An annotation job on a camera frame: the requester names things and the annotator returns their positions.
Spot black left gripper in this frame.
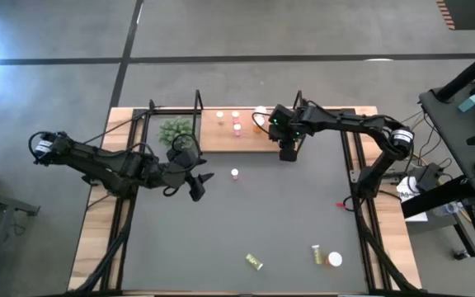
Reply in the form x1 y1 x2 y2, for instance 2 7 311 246
167 163 216 189

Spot pale green pill bottle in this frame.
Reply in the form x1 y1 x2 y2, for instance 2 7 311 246
244 253 264 271

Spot gray table mat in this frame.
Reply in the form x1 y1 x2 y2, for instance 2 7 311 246
120 111 369 293

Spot green plant in patterned pot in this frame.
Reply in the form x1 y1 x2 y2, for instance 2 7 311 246
158 116 195 149

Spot orange bottle large white cap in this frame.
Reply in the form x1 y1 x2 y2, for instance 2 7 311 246
324 251 344 267

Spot white paper sheet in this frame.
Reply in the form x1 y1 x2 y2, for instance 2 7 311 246
396 176 429 224

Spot black power box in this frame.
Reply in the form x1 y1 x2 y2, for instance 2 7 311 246
416 162 443 191

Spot gray side desk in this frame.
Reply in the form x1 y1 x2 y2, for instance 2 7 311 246
418 72 475 203

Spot clear plastic bottle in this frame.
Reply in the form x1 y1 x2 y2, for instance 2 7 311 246
432 200 461 219

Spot teal block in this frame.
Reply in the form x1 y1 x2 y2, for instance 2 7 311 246
457 94 475 114

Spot black pole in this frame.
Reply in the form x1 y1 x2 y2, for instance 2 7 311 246
434 40 475 103

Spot dark floor mat striped edges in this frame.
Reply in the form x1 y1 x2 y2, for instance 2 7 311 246
435 0 475 31

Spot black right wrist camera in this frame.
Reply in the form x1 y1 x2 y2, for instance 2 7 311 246
279 147 299 163

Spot wooden shelf black metal frame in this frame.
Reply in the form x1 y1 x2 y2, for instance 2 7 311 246
193 89 313 154

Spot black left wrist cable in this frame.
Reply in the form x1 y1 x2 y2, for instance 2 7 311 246
170 132 203 166

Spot black aluminium rig frame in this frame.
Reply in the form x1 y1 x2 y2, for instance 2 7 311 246
67 98 426 297

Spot black desk leg frame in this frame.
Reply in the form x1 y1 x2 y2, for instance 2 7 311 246
400 175 475 259

